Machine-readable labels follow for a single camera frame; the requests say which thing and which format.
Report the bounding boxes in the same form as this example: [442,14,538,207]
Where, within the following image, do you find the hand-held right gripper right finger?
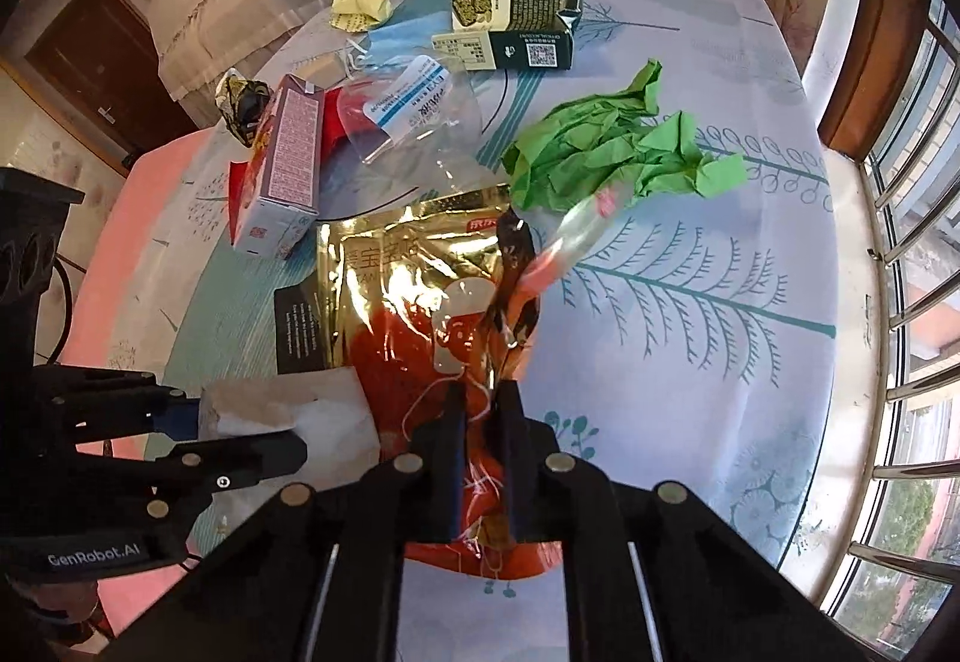
[495,380,871,662]

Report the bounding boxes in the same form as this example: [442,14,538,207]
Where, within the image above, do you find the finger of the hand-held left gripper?
[97,429,310,522]
[31,368,203,443]

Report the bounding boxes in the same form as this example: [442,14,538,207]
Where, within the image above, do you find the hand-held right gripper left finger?
[97,381,470,662]

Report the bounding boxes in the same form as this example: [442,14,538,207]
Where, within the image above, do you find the gold red foil bag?
[313,183,565,582]

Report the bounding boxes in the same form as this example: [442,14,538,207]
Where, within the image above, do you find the black printed card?
[274,283,325,376]

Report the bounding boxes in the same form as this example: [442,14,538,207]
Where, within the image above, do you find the pink white carton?
[231,73,325,260]

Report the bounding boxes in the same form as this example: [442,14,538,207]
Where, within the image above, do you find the green paper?
[501,58,749,213]

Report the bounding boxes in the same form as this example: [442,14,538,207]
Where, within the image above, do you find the dark green box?
[431,0,582,73]

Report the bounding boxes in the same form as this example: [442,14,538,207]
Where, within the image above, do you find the pink tablecloth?
[64,130,241,640]

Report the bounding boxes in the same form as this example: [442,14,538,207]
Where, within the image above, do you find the white tree print tablecloth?
[124,0,842,662]

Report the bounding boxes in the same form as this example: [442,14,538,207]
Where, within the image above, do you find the black perforated stand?
[0,165,85,365]

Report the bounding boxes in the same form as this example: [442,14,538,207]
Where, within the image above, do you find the clear plastic wrapper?
[517,186,635,303]

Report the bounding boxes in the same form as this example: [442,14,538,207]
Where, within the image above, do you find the crumpled black gold wrapper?
[215,68,275,148]

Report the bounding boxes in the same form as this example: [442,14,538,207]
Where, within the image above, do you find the clear plastic bag white label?
[337,53,485,167]

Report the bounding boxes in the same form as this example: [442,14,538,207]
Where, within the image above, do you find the brown door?
[26,0,196,157]

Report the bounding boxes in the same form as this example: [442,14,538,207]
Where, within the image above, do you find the metal window railing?
[821,0,960,637]

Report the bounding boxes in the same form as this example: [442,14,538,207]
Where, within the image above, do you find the blue face mask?
[341,21,452,80]

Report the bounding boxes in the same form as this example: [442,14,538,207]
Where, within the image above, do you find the yellow crumpled paper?
[330,0,392,34]

